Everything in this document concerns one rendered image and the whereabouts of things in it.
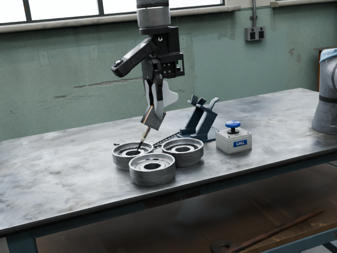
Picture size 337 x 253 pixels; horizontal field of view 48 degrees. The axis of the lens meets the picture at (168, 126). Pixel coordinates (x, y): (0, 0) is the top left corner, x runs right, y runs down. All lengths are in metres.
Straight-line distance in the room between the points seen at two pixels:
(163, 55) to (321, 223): 0.66
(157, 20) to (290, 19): 2.29
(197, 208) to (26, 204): 0.58
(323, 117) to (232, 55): 1.75
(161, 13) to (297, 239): 0.70
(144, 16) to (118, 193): 0.39
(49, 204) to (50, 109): 1.70
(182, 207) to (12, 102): 1.51
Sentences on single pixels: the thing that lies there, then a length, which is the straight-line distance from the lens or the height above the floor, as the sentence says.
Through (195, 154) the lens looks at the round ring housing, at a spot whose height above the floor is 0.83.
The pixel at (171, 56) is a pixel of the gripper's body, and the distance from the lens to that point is 0.88.
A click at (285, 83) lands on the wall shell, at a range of 3.13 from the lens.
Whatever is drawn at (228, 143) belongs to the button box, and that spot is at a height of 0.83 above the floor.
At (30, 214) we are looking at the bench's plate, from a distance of 0.83.
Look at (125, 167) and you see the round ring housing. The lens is 0.94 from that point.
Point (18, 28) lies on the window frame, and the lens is 2.36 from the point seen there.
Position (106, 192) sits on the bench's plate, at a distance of 0.86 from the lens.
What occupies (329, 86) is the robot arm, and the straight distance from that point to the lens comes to 1.13.
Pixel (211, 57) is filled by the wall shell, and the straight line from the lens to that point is 2.76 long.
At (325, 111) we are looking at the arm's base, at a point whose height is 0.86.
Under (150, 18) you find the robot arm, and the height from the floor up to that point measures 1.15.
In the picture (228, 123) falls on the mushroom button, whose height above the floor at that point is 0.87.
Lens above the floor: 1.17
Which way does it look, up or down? 17 degrees down
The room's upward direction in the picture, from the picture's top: 5 degrees counter-clockwise
